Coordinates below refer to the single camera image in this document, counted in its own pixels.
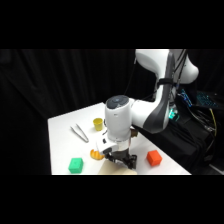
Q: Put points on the orange toy block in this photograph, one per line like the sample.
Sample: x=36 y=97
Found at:
x=154 y=157

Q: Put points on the green toy block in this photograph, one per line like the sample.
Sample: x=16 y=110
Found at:
x=76 y=165

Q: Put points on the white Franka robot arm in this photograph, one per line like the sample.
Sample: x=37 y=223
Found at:
x=146 y=110

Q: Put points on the black robot stand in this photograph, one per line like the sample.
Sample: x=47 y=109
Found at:
x=190 y=140

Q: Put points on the black curtain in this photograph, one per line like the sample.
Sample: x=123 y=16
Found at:
x=66 y=80

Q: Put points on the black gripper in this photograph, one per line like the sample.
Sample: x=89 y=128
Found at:
x=118 y=157

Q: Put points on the small green light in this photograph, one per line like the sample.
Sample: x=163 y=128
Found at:
x=172 y=114

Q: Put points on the yellow plastic cup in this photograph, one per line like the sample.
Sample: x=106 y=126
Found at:
x=97 y=124

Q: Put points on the orange toy croissant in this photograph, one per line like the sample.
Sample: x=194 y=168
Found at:
x=95 y=154

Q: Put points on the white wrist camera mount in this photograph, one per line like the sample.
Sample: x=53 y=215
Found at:
x=105 y=144

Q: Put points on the device with cyan lights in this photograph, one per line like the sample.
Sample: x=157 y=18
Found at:
x=203 y=99

